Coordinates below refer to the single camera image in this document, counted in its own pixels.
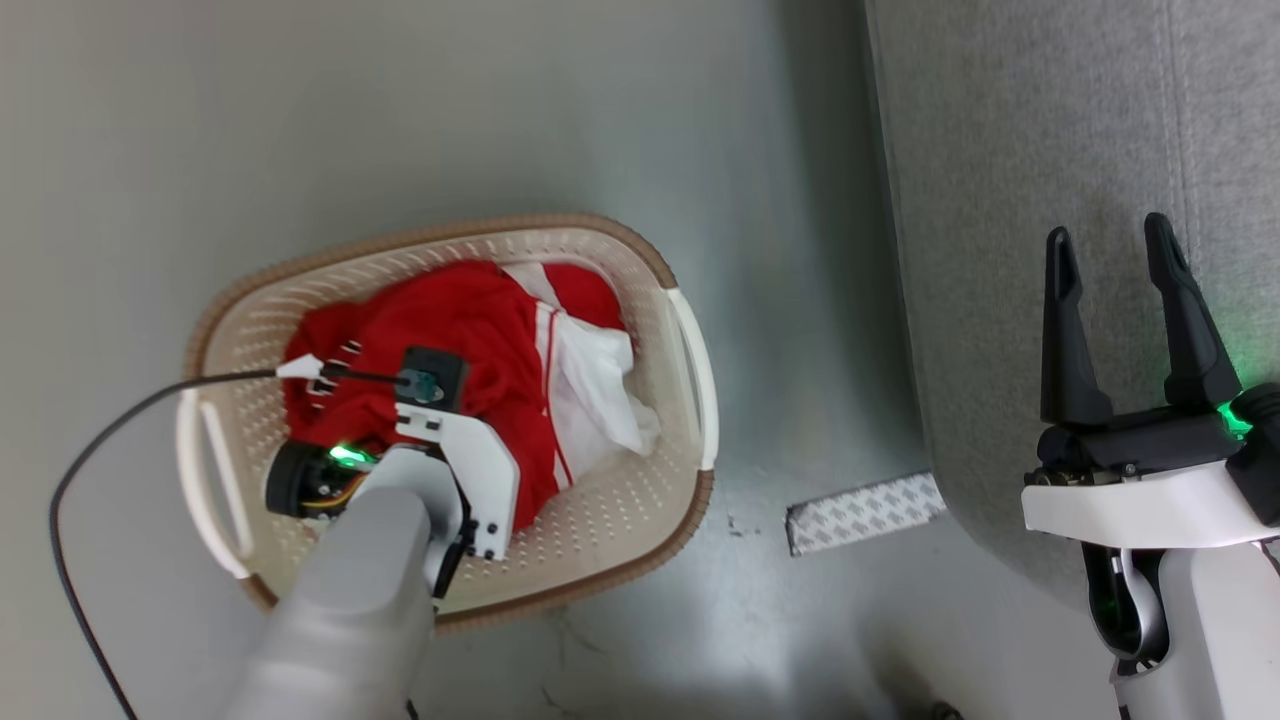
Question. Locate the white patterned tape strip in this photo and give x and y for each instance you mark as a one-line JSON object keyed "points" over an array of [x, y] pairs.
{"points": [[865, 512]]}

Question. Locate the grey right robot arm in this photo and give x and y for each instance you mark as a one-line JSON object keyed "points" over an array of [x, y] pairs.
{"points": [[1220, 640]]}

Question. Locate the cream perforated laundry basket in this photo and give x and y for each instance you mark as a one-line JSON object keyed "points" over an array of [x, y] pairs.
{"points": [[620, 520]]}

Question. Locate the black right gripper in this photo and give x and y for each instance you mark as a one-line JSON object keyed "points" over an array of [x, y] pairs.
{"points": [[1150, 440]]}

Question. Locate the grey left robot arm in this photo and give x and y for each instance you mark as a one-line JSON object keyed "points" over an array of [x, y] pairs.
{"points": [[350, 610]]}

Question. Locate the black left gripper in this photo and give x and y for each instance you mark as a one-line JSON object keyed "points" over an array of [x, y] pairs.
{"points": [[298, 482]]}

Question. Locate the red and white garment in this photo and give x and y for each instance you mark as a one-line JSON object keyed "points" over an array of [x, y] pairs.
{"points": [[480, 320]]}

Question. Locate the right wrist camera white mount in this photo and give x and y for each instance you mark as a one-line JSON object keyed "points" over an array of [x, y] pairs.
{"points": [[1130, 505]]}

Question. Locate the grey fabric sofa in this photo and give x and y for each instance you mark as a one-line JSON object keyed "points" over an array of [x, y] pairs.
{"points": [[1000, 200]]}

